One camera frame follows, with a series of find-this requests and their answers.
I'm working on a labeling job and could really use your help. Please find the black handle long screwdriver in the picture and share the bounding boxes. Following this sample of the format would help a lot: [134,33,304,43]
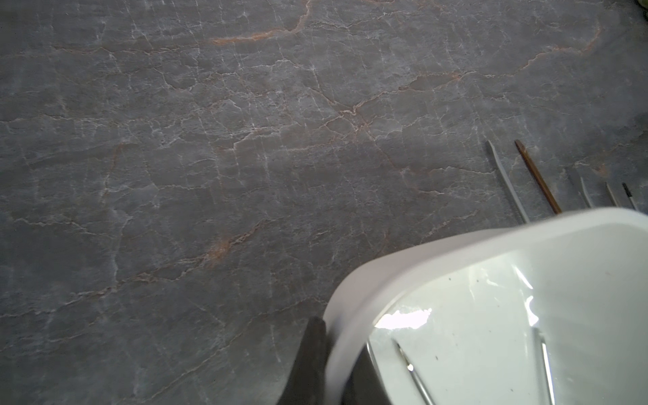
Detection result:
[579,177,594,209]

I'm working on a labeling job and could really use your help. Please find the black grey handle screwdriver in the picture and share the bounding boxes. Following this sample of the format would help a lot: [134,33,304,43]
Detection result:
[605,182,621,208]

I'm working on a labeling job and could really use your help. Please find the white plastic storage box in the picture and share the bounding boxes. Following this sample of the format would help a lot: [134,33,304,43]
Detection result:
[324,208,647,404]

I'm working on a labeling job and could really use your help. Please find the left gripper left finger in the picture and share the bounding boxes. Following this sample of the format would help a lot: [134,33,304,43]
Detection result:
[278,317,327,405]

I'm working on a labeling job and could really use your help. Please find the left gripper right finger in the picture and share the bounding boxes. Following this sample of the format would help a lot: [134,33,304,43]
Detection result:
[349,347,391,405]

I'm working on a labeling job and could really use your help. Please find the small orange black screwdriver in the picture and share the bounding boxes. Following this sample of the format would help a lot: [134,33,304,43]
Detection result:
[622,182,639,211]

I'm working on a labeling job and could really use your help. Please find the yellow black brown-shaft screwdriver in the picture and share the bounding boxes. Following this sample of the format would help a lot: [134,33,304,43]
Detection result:
[514,139,562,215]

